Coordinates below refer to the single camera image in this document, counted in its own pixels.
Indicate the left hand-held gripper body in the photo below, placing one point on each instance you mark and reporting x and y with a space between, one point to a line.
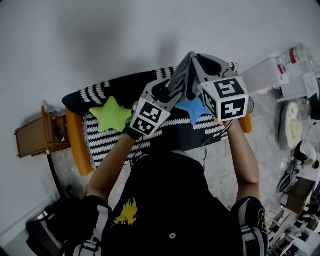
150 117

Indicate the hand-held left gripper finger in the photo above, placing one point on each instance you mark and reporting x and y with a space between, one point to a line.
171 105
150 87

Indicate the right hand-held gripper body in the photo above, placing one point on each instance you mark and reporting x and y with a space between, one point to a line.
227 100

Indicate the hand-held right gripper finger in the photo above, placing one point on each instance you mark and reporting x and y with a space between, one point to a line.
222 65
200 76

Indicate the grey shorts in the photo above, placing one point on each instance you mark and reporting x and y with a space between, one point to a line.
182 77

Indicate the person's left forearm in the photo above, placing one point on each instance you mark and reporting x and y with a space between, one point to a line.
112 165

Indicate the person's right forearm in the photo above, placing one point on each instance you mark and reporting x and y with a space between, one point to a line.
242 160

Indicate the person's left hand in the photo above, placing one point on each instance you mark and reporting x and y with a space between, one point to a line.
132 133

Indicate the blue star pillow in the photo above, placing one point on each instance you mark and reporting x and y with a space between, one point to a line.
195 108

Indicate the green star pillow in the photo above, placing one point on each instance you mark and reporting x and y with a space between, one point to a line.
110 116

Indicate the white water dispenser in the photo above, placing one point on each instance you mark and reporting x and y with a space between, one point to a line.
262 77

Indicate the egg shaped floor cushion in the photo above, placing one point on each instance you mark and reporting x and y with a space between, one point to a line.
291 125

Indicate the clear water bottle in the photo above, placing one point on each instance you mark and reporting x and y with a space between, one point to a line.
297 58

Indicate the white cabinet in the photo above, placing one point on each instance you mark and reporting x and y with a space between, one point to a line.
305 85

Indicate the person's black shirt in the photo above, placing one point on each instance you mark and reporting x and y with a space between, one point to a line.
170 200

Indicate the wooden side table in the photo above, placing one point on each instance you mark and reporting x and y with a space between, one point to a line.
30 137

